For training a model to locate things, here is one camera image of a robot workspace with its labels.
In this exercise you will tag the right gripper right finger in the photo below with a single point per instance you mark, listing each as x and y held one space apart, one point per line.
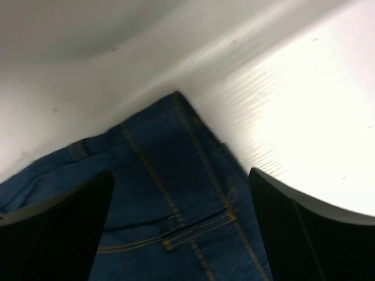
308 239

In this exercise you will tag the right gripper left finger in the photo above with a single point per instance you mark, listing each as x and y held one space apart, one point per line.
57 238

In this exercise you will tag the dark blue denim trousers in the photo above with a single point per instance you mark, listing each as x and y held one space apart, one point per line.
181 208

